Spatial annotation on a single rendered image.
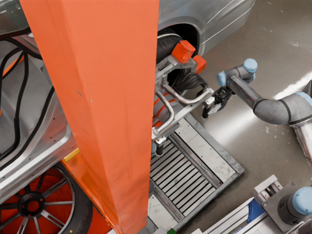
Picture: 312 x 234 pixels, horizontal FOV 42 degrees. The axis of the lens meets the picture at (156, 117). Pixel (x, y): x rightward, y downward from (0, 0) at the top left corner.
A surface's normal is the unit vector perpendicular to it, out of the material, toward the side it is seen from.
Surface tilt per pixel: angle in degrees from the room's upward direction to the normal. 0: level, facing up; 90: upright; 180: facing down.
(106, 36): 90
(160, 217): 0
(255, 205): 0
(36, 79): 6
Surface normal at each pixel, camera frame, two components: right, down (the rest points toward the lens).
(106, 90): 0.65, 0.69
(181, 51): -0.60, 0.23
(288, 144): 0.03, -0.43
